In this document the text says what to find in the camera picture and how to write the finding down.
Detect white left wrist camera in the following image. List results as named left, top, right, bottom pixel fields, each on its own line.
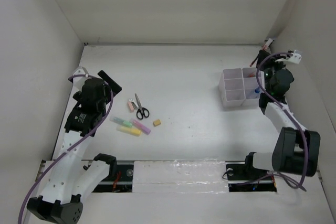
left=70, top=67, right=89, bottom=90

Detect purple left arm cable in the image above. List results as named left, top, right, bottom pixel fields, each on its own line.
left=17, top=74, right=115, bottom=224

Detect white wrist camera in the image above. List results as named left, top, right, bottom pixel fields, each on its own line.
left=70, top=67, right=89, bottom=90
left=284, top=50, right=302, bottom=65

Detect white divided organizer left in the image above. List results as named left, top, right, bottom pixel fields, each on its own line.
left=218, top=68, right=245, bottom=108

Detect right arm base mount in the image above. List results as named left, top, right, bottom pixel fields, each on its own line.
left=222, top=153, right=277, bottom=193

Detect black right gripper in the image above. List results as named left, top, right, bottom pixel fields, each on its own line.
left=256, top=49, right=288, bottom=93

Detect aluminium rail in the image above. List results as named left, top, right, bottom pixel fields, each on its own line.
left=261, top=38, right=275, bottom=51

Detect pink eraser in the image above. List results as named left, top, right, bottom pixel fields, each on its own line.
left=128, top=98, right=138, bottom=112

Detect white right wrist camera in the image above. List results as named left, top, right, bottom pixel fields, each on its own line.
left=284, top=50, right=302, bottom=65

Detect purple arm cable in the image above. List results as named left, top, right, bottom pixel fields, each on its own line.
left=256, top=52, right=308, bottom=192
left=17, top=74, right=115, bottom=224

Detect black handled scissors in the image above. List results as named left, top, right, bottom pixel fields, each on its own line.
left=135, top=94, right=150, bottom=120

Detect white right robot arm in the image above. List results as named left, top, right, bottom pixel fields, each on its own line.
left=243, top=49, right=321, bottom=179

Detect yellow eraser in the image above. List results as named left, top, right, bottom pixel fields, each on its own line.
left=153, top=120, right=161, bottom=126

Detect pink highlighter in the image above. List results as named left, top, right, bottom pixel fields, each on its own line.
left=131, top=119, right=151, bottom=135

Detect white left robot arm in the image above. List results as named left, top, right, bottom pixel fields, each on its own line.
left=23, top=69, right=122, bottom=223

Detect yellow highlighter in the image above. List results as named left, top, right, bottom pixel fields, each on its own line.
left=117, top=125, right=141, bottom=136

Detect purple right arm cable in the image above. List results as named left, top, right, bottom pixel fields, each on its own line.
left=256, top=52, right=308, bottom=192

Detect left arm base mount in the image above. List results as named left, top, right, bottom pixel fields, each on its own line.
left=83, top=153, right=134, bottom=193

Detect green highlighter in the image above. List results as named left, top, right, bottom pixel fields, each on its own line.
left=110, top=116, right=133, bottom=128

